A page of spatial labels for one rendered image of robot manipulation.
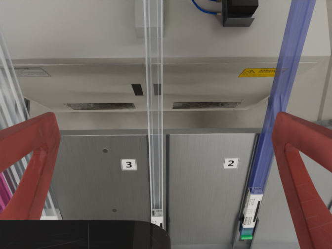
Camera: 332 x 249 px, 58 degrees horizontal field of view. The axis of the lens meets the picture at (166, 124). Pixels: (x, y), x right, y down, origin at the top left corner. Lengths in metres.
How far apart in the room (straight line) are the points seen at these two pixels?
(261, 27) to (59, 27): 0.38
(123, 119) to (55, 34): 0.63
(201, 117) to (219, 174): 0.84
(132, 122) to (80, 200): 0.81
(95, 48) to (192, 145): 0.33
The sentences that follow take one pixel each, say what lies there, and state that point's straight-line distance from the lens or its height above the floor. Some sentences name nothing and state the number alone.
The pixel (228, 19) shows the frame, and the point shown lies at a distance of 0.57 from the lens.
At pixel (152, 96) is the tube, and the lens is 0.26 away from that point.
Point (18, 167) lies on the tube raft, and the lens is 0.34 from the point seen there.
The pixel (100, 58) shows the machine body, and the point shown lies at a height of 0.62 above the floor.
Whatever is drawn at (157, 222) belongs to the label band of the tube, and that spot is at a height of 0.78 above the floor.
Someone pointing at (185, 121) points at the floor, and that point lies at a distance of 1.16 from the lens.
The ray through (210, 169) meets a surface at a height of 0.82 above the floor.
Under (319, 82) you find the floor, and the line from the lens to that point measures 1.35.
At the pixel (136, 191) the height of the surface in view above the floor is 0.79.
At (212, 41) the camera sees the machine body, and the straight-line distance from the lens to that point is 0.58.
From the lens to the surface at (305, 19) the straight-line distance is 0.26.
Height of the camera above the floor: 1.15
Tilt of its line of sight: 82 degrees down
